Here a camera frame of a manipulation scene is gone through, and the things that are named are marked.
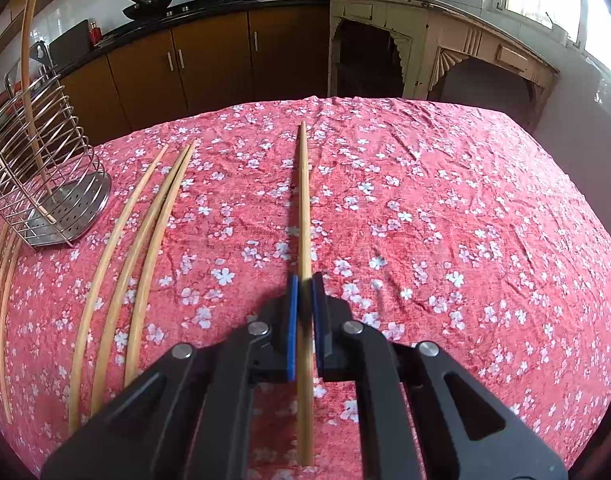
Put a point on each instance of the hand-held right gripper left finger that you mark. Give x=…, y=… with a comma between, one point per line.
x=292, y=332

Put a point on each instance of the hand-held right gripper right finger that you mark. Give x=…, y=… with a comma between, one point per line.
x=318, y=332

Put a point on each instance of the pink floral tablecloth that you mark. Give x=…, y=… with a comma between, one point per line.
x=435, y=210

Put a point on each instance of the brown lower kitchen cabinets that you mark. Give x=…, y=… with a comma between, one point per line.
x=210, y=60

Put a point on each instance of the cream wooden side table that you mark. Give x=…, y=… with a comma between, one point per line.
x=420, y=35

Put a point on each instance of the black gas stove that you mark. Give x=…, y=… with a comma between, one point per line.
x=185, y=8

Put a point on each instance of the black wok with lid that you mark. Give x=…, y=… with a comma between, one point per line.
x=150, y=7

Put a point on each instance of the small red bottle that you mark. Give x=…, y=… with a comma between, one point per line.
x=94, y=35

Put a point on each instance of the dark cutting board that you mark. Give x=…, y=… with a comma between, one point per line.
x=70, y=45

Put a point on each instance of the red plastic basin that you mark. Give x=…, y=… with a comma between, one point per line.
x=5, y=99

